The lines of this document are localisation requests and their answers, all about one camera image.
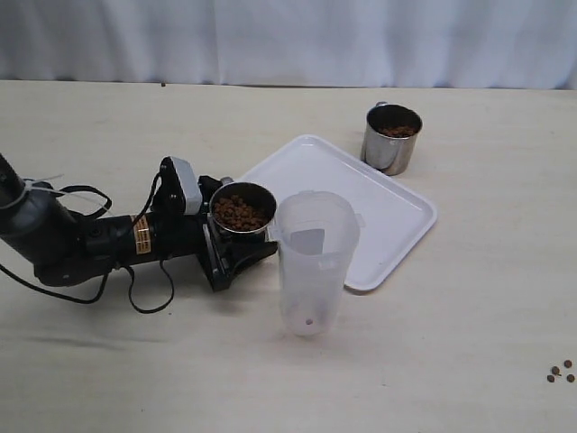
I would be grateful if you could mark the steel mug far right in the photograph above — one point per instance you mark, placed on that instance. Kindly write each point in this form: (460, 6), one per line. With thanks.
(390, 136)

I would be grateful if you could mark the clear plastic tall container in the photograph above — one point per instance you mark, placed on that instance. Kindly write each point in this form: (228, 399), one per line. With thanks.
(317, 233)

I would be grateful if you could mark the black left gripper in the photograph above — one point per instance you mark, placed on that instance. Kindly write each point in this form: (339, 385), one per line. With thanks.
(221, 262)

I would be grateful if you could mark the white plastic tray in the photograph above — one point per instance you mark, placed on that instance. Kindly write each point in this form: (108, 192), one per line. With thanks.
(394, 217)

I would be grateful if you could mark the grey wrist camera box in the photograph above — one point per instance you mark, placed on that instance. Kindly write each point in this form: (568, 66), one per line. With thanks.
(181, 193)

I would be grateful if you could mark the steel mug with kibble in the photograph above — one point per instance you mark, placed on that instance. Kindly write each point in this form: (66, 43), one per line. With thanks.
(242, 208)

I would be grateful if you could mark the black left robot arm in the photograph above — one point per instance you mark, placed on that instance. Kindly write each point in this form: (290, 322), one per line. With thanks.
(67, 248)

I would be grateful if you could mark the white curtain backdrop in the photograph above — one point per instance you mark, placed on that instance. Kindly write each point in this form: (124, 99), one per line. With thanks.
(336, 44)

